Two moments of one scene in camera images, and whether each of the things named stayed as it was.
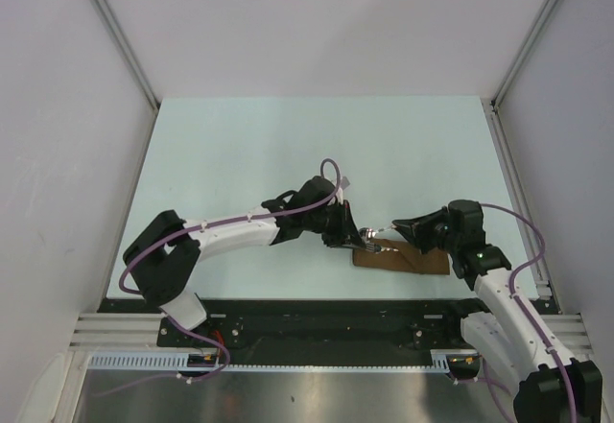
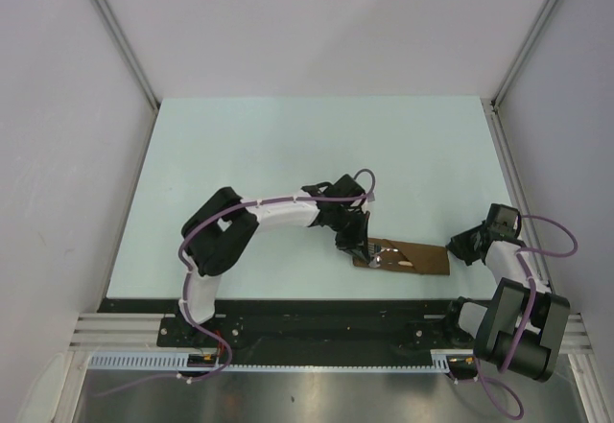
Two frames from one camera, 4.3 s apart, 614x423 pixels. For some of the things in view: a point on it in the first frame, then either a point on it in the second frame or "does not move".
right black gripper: x=414 y=230 to x=458 y=246
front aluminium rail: x=143 y=331 does not move
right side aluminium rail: x=521 y=200 does not move
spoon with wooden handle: x=369 y=232 to x=377 y=262
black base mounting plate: x=424 y=325 does not move
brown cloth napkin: x=406 y=259 does not move
